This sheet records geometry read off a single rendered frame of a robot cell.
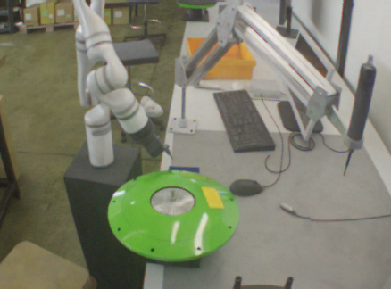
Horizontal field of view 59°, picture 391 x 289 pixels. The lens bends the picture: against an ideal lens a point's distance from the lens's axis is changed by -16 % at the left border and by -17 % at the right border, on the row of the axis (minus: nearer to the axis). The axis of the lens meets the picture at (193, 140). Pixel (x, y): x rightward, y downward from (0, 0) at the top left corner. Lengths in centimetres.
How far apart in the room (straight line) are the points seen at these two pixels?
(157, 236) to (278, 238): 39
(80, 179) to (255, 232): 65
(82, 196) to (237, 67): 96
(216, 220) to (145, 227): 16
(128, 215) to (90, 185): 52
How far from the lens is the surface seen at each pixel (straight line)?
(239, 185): 122
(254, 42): 104
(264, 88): 180
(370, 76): 78
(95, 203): 147
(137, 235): 88
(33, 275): 144
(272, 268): 104
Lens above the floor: 171
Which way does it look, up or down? 33 degrees down
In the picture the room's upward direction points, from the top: 2 degrees clockwise
